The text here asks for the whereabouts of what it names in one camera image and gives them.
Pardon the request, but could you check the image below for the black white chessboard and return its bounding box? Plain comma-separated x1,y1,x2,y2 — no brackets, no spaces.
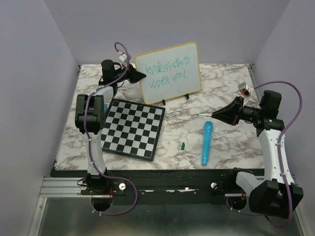
101,98,165,162

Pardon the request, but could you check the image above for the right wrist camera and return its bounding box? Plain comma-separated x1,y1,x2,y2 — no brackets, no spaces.
238,82,254,106

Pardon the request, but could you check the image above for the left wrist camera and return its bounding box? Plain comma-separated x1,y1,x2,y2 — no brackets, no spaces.
117,50,131,65

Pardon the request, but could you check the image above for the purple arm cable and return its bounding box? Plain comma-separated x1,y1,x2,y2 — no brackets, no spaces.
251,81,303,227
83,42,129,177

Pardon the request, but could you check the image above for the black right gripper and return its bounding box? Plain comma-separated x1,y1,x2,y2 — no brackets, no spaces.
212,96,263,125

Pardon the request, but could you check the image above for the yellow framed whiteboard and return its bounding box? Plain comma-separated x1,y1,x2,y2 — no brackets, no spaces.
134,42,202,105

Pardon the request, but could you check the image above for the blue toy microphone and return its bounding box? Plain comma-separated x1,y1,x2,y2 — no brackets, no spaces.
201,121,213,165

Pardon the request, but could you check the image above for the blue lego brick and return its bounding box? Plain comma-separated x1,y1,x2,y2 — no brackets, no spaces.
104,104,108,115

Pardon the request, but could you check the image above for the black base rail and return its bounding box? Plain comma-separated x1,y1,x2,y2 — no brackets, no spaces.
78,168,256,206

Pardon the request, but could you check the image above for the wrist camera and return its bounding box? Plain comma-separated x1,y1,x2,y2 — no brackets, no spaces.
238,82,254,106
117,50,131,65

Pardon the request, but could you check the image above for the black whiteboard stand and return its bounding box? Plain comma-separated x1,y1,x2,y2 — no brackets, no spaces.
162,93,189,106

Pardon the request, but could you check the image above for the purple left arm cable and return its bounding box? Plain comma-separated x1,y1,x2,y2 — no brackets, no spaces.
83,42,129,177

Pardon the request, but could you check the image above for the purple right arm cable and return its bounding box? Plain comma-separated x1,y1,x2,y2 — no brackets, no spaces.
251,81,303,227

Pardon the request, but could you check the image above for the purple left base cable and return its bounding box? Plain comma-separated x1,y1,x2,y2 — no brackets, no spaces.
91,176,138,217

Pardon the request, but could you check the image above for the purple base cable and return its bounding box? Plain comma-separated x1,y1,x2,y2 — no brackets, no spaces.
226,196,266,215
91,176,138,217

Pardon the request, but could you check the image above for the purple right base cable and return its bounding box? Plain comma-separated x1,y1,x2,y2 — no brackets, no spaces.
226,196,266,215

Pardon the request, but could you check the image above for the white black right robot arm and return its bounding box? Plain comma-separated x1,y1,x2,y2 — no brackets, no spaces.
212,90,304,219

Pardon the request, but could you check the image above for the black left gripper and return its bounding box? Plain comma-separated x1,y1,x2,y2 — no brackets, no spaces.
112,62,145,84

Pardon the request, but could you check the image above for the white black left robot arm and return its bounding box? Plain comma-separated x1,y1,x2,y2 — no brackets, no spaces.
75,59,146,194

